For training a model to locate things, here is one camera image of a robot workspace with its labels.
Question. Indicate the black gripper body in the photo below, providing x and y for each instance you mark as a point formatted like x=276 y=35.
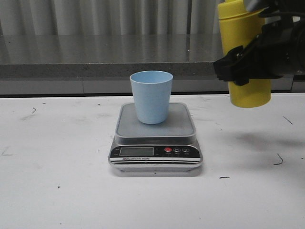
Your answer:
x=280 y=48

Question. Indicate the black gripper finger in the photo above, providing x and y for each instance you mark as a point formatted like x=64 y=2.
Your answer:
x=241 y=64

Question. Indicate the yellow squeeze bottle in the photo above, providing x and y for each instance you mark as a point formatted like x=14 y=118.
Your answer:
x=239 y=27

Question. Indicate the light blue plastic cup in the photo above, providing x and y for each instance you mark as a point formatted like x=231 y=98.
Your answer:
x=151 y=93

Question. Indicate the silver digital kitchen scale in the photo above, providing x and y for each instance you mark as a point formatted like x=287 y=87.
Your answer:
x=168 y=147

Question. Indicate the grey stone counter ledge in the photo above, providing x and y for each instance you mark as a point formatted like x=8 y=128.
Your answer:
x=33 y=65

